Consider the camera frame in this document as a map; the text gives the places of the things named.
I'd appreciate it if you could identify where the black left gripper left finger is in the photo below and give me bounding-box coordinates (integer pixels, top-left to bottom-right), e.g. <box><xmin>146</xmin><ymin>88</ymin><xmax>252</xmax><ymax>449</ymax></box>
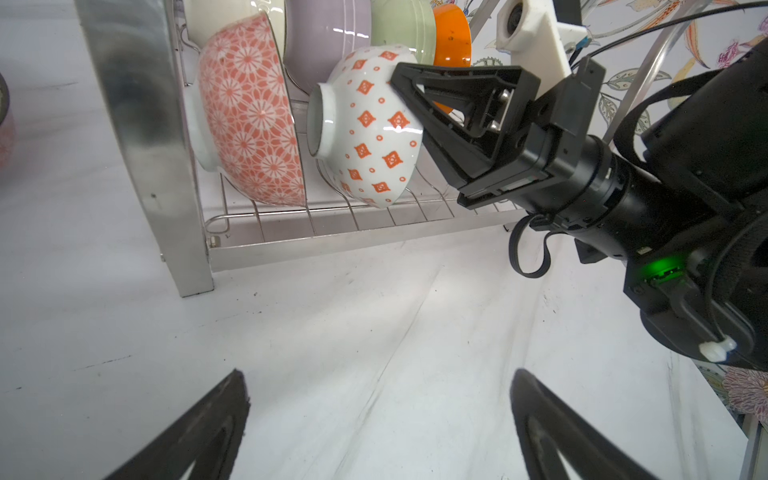
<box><xmin>108</xmin><ymin>369</ymin><xmax>250</xmax><ymax>479</ymax></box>

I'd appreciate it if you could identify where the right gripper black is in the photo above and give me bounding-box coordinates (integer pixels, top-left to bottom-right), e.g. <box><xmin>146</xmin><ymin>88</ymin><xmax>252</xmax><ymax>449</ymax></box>
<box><xmin>390</xmin><ymin>58</ymin><xmax>631</xmax><ymax>230</ymax></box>

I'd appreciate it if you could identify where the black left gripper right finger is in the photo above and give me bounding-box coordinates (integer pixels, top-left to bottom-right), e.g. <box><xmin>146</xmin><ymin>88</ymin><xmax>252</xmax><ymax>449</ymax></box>
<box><xmin>511</xmin><ymin>369</ymin><xmax>654</xmax><ymax>479</ymax></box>

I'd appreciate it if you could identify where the orange white bowl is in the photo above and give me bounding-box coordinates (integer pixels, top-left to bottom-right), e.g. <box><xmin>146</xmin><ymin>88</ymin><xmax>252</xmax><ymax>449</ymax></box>
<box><xmin>431</xmin><ymin>3</ymin><xmax>473</xmax><ymax>115</ymax></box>

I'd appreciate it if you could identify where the patterned bowl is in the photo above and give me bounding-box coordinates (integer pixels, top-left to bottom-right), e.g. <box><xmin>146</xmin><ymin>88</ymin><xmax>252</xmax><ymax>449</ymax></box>
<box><xmin>306</xmin><ymin>44</ymin><xmax>423</xmax><ymax>209</ymax></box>
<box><xmin>196</xmin><ymin>12</ymin><xmax>306</xmax><ymax>207</ymax></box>
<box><xmin>0</xmin><ymin>76</ymin><xmax>16</xmax><ymax>169</ymax></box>

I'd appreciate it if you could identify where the green bowl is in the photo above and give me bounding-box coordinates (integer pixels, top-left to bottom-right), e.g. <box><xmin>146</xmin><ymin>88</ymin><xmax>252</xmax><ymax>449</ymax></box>
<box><xmin>370</xmin><ymin>0</ymin><xmax>437</xmax><ymax>65</ymax></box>

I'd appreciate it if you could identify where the purple bowl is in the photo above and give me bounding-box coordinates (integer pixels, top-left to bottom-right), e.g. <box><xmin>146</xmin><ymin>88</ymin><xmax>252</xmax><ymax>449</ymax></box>
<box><xmin>284</xmin><ymin>0</ymin><xmax>372</xmax><ymax>94</ymax></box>

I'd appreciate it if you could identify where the patterned bowl front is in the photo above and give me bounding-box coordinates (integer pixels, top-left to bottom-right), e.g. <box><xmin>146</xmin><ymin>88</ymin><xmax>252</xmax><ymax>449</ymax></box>
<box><xmin>196</xmin><ymin>12</ymin><xmax>306</xmax><ymax>207</ymax></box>

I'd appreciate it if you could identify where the cream bowl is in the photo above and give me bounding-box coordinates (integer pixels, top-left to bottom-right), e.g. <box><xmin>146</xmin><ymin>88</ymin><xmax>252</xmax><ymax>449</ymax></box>
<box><xmin>183</xmin><ymin>0</ymin><xmax>285</xmax><ymax>56</ymax></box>

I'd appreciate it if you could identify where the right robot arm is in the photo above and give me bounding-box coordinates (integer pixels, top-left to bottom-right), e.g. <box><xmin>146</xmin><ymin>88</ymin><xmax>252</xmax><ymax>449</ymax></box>
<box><xmin>391</xmin><ymin>43</ymin><xmax>767</xmax><ymax>371</ymax></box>

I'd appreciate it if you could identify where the stainless steel dish rack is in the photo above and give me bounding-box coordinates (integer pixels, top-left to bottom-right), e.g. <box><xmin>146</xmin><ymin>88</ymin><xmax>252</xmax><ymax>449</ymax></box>
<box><xmin>74</xmin><ymin>0</ymin><xmax>709</xmax><ymax>298</ymax></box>

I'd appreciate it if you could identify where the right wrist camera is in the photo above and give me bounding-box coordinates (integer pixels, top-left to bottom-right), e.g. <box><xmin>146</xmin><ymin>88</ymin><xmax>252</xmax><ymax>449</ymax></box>
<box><xmin>496</xmin><ymin>0</ymin><xmax>588</xmax><ymax>96</ymax></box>

